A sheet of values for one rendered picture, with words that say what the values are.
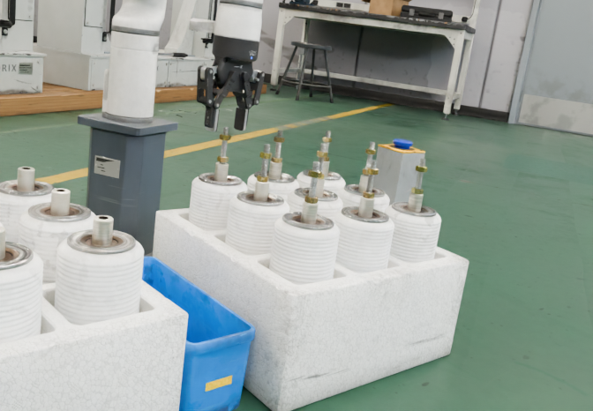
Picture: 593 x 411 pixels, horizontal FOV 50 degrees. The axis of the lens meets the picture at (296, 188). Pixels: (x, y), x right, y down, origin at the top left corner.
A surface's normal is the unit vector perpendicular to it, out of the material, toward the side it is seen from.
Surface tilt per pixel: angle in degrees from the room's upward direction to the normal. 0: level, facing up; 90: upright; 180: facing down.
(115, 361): 90
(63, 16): 90
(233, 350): 92
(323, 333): 90
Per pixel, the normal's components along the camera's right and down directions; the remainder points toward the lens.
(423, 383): 0.13, -0.96
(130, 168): 0.39, 0.26
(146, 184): 0.92, 0.21
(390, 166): -0.77, 0.05
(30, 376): 0.67, 0.26
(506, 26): -0.37, 0.17
